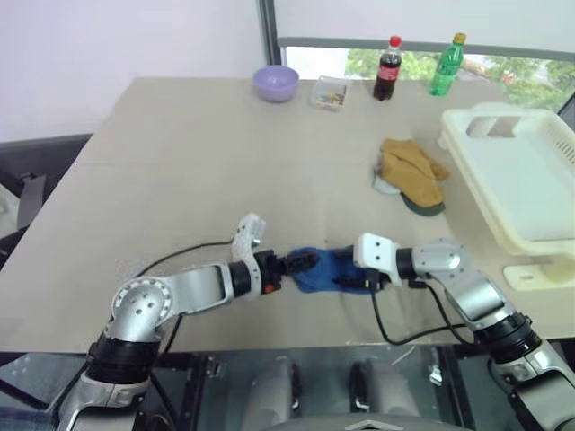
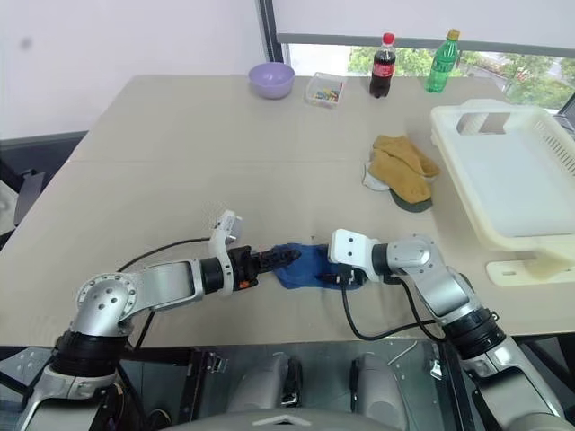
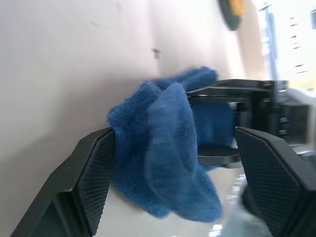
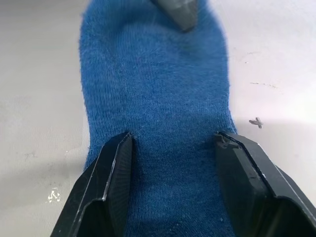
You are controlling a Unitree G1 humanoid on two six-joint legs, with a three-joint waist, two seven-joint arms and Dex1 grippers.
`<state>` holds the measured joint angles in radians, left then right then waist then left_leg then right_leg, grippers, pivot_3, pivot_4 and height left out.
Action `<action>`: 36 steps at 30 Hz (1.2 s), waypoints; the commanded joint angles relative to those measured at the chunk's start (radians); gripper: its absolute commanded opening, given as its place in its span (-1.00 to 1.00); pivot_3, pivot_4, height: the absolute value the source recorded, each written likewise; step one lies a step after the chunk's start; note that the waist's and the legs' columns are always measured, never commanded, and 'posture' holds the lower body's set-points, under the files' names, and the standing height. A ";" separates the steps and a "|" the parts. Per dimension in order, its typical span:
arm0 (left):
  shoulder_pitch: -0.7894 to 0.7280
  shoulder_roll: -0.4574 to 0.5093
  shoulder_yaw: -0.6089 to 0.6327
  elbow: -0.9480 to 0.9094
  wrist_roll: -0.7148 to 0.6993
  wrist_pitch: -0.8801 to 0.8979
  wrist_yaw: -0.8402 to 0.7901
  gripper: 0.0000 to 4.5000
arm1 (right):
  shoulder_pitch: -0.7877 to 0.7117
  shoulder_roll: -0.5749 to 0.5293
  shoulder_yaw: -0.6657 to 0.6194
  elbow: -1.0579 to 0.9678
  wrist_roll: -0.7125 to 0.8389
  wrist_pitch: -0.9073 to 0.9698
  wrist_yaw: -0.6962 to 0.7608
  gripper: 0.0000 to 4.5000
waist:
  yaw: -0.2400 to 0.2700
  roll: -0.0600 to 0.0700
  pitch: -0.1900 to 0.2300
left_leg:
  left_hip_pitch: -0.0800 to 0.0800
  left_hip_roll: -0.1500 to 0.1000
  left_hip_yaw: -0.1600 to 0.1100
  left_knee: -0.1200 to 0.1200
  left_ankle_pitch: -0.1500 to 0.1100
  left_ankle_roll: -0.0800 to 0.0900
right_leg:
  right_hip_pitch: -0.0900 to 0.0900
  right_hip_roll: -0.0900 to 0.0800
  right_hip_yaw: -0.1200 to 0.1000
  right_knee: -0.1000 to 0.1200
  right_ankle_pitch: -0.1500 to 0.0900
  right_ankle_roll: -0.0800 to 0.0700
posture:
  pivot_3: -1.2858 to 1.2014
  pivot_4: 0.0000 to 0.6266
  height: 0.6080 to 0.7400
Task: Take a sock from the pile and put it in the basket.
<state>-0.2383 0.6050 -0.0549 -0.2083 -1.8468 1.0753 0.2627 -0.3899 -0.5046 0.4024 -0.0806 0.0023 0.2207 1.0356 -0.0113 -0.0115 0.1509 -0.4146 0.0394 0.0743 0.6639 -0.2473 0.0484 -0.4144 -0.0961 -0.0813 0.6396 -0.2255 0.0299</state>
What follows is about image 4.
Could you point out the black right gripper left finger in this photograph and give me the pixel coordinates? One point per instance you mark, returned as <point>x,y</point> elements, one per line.
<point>108,187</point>

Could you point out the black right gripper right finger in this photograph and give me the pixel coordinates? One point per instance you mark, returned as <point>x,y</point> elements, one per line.
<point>254,192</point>

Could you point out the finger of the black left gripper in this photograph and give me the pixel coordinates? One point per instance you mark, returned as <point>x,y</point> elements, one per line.
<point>180,12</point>

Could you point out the blue cloth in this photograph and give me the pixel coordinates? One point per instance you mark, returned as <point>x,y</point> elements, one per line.
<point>158,98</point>

